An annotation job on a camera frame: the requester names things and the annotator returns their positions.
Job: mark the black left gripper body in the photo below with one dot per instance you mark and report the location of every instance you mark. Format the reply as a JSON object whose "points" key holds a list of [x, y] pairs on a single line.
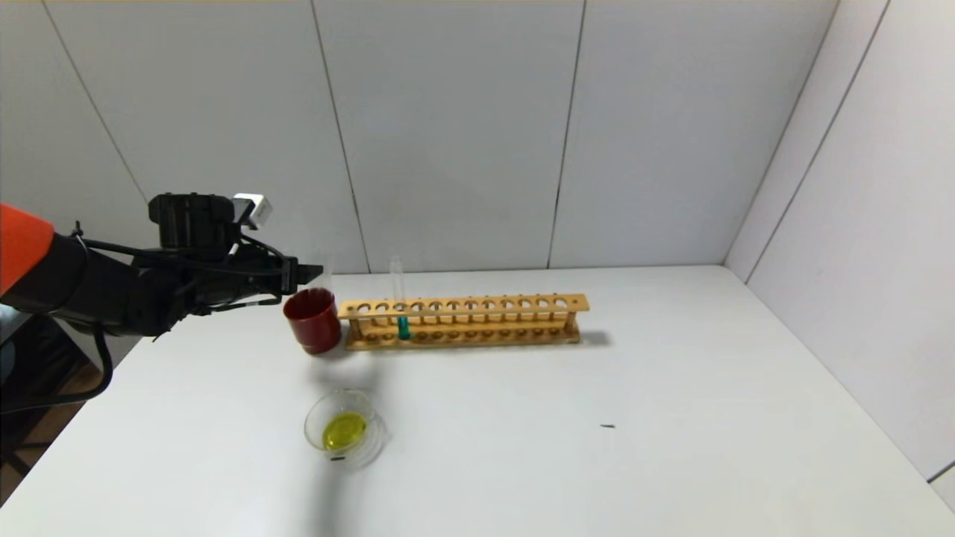
{"points": [[290, 277]]}

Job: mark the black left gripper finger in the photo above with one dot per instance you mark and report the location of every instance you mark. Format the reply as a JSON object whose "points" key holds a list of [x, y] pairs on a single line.
{"points": [[307, 274]]}

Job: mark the test tube with blue pigment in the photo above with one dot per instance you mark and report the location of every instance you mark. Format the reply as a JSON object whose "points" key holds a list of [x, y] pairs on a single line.
{"points": [[404, 328]]}

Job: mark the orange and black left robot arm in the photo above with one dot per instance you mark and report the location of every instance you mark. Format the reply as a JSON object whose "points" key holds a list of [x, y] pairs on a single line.
{"points": [[97, 287]]}

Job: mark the empty glass test tube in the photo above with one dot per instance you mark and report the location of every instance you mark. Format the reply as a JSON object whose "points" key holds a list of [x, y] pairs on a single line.
{"points": [[319, 257], [330, 276]]}

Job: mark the wooden test tube rack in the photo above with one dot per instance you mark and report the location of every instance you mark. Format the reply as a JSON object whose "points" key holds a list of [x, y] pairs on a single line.
{"points": [[462, 306]]}

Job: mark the red plastic cup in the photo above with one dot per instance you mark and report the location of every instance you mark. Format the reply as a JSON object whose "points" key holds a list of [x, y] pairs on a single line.
{"points": [[313, 328]]}

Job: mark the clear glass dish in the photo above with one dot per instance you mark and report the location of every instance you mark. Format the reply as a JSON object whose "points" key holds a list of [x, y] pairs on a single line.
{"points": [[345, 431]]}

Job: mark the black desk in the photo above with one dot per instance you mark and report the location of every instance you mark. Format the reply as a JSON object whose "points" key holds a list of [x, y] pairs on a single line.
{"points": [[37, 373]]}

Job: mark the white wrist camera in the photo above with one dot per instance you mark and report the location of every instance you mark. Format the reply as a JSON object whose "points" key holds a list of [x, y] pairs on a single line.
{"points": [[252, 210]]}

